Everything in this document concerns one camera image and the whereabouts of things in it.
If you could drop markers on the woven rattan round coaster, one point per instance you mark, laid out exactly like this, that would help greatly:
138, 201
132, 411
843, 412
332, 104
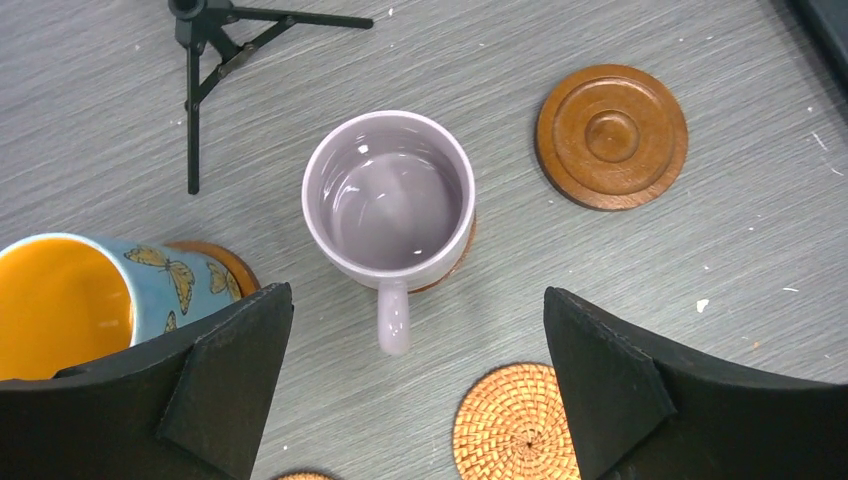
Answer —
512, 424

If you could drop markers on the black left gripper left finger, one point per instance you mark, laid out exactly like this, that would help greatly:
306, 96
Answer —
189, 404

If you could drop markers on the brown wooden coaster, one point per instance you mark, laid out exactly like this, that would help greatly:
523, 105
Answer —
239, 272
611, 137

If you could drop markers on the black plastic tray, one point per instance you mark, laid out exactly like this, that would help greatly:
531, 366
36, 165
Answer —
826, 22

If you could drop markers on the smooth orange round coaster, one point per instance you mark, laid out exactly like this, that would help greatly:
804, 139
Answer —
304, 475

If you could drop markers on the lilac mug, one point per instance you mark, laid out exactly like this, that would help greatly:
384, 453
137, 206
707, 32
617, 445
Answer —
389, 198

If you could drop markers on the blue mug yellow inside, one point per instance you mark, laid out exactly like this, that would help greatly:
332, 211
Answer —
68, 299

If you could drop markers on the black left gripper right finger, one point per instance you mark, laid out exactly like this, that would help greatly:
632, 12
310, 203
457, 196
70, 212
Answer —
642, 406

